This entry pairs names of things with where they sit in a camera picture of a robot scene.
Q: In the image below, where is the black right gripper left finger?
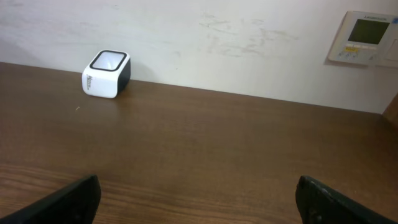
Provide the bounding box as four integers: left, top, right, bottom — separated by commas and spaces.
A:
1, 175, 101, 224

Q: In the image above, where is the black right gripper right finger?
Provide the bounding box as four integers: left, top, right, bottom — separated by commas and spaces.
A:
295, 175, 397, 224

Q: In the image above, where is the white barcode scanner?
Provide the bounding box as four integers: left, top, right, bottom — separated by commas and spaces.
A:
81, 50, 131, 98

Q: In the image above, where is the brown wooden side panel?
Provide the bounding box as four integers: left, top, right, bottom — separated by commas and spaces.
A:
382, 94, 398, 128

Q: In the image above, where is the wall thermostat control panel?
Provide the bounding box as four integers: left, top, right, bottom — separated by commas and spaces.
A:
328, 11, 397, 68

